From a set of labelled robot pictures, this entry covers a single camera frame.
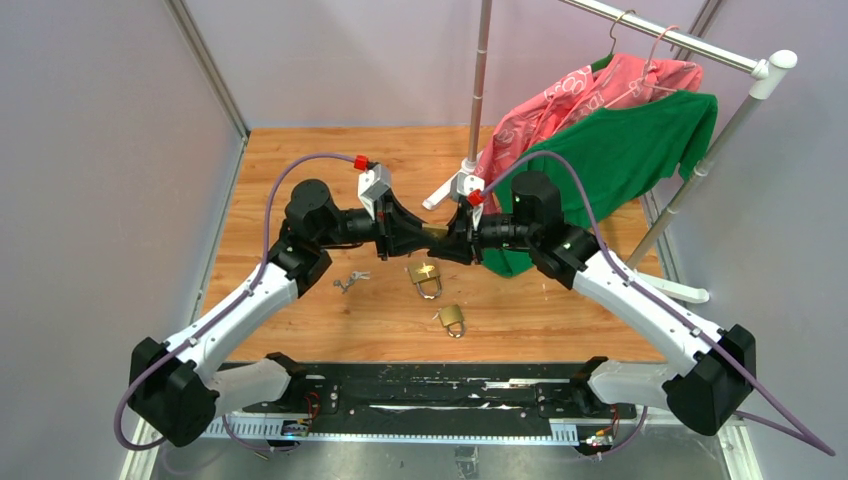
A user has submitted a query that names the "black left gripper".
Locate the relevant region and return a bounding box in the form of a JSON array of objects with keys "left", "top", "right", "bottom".
[{"left": 318, "top": 189, "right": 440, "bottom": 262}]

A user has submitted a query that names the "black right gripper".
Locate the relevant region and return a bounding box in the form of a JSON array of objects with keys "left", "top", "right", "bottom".
[{"left": 426, "top": 205, "right": 537, "bottom": 267}]

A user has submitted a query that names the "small brass padlock with key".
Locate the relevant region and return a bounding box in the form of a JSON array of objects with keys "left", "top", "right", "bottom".
[{"left": 422, "top": 223, "right": 449, "bottom": 242}]

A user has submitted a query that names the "large brass padlock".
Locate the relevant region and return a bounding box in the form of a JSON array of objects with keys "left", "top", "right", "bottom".
[{"left": 437, "top": 304, "right": 466, "bottom": 339}]

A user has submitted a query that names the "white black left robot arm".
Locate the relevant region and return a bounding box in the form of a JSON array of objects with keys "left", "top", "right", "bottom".
[{"left": 114, "top": 172, "right": 448, "bottom": 447}]

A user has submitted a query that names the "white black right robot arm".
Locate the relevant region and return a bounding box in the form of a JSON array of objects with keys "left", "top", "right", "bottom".
[{"left": 445, "top": 171, "right": 756, "bottom": 435}]

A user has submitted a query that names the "green t-shirt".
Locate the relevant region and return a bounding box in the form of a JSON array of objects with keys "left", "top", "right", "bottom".
[{"left": 480, "top": 91, "right": 719, "bottom": 280}]

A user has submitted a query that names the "pink printed shirt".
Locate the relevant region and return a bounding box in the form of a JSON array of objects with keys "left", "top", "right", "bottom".
[{"left": 463, "top": 52, "right": 705, "bottom": 217}]

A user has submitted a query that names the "metal clothes rack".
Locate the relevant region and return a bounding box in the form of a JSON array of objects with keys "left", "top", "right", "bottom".
[{"left": 421, "top": 0, "right": 799, "bottom": 305}]

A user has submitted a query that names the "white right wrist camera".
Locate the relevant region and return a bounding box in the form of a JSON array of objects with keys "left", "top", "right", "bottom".
[{"left": 451, "top": 172, "right": 486, "bottom": 229}]

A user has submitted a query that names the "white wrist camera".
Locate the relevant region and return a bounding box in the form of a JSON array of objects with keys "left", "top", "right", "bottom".
[
  {"left": 357, "top": 164, "right": 391, "bottom": 220},
  {"left": 451, "top": 172, "right": 486, "bottom": 229}
]

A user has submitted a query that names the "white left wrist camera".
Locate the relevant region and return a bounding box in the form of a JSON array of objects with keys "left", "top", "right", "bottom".
[{"left": 357, "top": 164, "right": 391, "bottom": 220}]

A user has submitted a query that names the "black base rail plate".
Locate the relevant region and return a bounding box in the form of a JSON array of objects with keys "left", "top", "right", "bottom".
[{"left": 245, "top": 363, "right": 638, "bottom": 439}]

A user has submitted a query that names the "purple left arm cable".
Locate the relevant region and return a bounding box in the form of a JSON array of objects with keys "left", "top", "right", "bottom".
[{"left": 112, "top": 153, "right": 371, "bottom": 453}]

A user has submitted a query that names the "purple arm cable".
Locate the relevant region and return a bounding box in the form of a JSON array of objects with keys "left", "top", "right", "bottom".
[
  {"left": 112, "top": 153, "right": 371, "bottom": 453},
  {"left": 466, "top": 150, "right": 837, "bottom": 458}
]

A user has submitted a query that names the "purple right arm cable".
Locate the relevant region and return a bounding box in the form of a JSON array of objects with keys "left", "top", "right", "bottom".
[{"left": 466, "top": 150, "right": 837, "bottom": 458}]

